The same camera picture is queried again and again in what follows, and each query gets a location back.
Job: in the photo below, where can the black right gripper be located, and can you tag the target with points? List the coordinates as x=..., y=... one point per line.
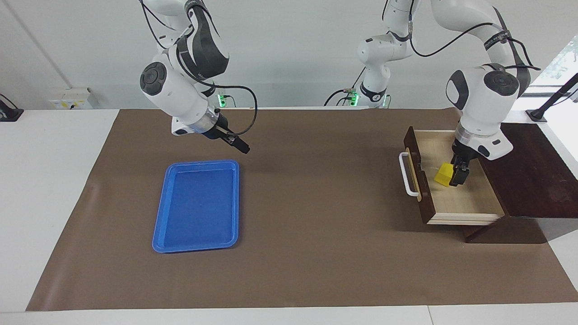
x=216, y=126

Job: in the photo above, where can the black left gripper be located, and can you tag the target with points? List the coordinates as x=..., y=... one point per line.
x=465, y=155

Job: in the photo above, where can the yellow cube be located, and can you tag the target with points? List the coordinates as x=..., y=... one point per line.
x=445, y=176

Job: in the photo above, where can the dark wooden drawer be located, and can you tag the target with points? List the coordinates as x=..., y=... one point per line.
x=460, y=203

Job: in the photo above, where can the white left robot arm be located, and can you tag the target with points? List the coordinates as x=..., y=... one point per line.
x=478, y=99

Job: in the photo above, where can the dark wooden drawer cabinet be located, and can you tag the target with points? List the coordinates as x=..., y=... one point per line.
x=533, y=171

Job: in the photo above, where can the green lit base connector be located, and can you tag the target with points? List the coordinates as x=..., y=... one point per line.
x=353, y=97
x=221, y=100

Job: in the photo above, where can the blue plastic tray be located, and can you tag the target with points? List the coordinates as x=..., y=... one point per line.
x=196, y=207

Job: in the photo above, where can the brown table mat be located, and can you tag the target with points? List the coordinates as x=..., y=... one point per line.
x=316, y=253

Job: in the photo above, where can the black camera pole stand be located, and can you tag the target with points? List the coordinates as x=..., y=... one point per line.
x=553, y=99

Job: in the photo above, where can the white wall socket box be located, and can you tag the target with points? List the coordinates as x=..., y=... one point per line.
x=72, y=99

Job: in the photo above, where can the black table mount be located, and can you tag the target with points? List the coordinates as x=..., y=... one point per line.
x=9, y=113

